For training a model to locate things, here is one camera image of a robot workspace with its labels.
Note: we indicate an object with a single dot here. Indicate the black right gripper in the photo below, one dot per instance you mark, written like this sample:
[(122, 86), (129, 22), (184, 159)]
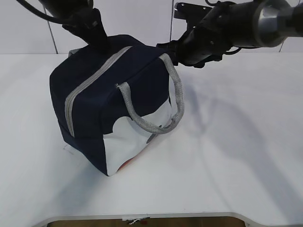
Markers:
[(205, 42)]

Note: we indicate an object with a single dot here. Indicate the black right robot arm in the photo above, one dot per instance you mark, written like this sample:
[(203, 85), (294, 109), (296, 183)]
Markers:
[(226, 27)]

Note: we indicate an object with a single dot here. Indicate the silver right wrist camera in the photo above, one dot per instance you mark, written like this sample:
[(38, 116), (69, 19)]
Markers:
[(191, 13)]

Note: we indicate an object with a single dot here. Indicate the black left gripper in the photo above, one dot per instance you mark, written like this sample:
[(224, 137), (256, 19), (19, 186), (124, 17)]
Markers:
[(87, 25)]

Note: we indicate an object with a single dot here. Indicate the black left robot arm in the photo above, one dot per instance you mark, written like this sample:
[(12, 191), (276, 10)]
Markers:
[(64, 9)]

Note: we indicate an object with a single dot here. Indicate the navy blue lunch bag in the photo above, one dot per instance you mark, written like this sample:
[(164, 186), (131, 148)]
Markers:
[(110, 106)]

